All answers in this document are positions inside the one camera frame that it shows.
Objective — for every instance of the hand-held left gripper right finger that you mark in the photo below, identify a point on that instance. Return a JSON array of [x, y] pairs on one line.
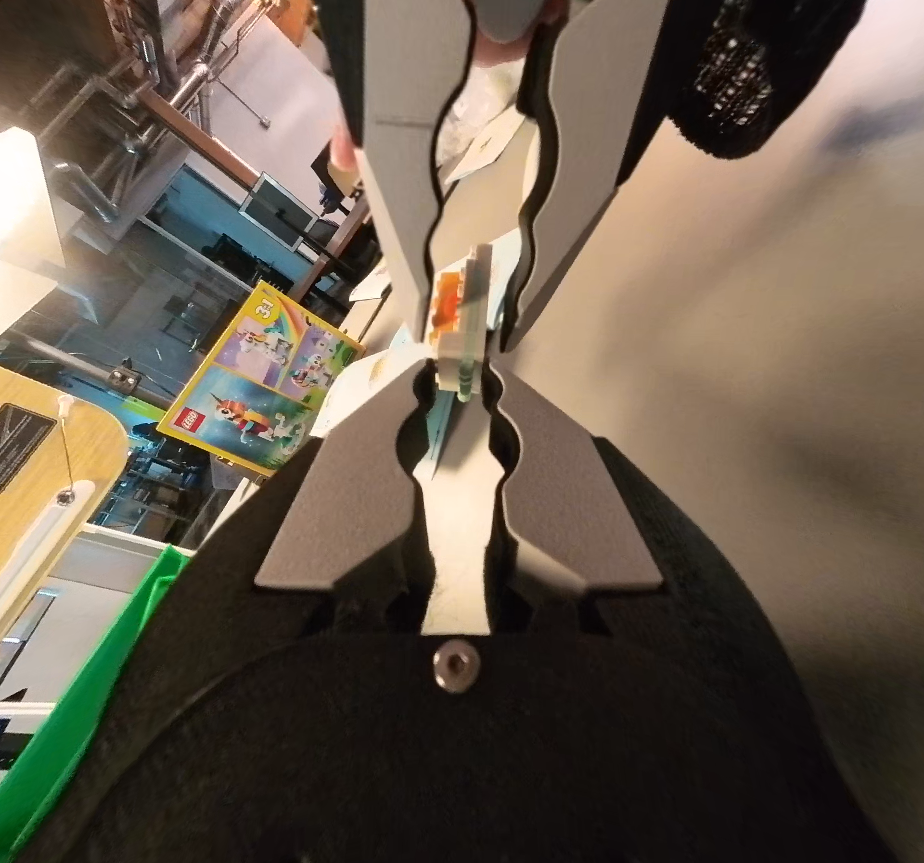
[[577, 509]]

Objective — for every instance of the white booklet with orange print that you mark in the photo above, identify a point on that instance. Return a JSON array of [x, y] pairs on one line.
[[372, 286]]

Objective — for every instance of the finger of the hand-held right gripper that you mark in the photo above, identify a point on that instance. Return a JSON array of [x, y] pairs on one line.
[[585, 120], [404, 84]]

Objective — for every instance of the white studio light panel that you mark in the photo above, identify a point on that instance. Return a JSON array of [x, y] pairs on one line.
[[21, 228]]

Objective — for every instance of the yellow lego set box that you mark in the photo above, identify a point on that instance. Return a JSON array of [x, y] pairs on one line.
[[252, 372]]

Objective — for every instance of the light blue instruction booklet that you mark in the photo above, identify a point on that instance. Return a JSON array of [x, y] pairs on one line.
[[375, 394]]

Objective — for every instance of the orange arch lego brick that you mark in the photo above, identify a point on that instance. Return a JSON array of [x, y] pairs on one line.
[[447, 307]]

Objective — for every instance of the person's right forearm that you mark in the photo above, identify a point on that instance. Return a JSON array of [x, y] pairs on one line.
[[758, 47]]

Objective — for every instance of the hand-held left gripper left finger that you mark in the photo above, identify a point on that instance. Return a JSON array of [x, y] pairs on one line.
[[339, 509]]

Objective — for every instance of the person's right hand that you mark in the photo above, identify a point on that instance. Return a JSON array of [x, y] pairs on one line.
[[502, 53]]

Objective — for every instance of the white booklet with yellow print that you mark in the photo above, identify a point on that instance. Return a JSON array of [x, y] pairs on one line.
[[491, 145]]

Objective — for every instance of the white and orange Lego assembly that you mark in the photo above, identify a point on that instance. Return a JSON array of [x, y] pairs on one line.
[[476, 300]]

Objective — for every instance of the grey monitor on stand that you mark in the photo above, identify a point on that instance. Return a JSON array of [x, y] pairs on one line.
[[278, 213]]

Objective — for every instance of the green plastic bin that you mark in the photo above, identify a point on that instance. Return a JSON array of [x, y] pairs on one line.
[[58, 733]]

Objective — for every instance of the bubble wrap bag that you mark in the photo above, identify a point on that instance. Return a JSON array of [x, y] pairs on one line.
[[469, 102]]

